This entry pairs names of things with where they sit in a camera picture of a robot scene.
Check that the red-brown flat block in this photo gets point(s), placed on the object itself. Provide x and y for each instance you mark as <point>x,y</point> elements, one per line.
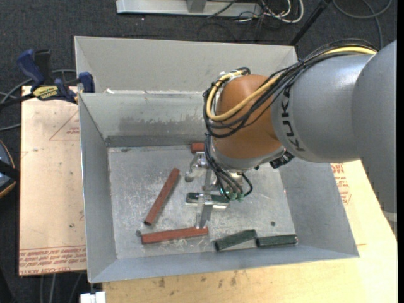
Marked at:
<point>162,196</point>
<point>173,235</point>
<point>197,147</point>

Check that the grey metal bin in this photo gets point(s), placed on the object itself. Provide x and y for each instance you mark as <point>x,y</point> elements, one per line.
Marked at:
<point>132,185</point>

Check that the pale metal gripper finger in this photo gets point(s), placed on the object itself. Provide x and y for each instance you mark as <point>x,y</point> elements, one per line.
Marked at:
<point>205,216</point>
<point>199,164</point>

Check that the dark green flat block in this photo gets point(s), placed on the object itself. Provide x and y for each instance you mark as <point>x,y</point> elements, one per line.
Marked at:
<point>235,240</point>
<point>276,240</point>

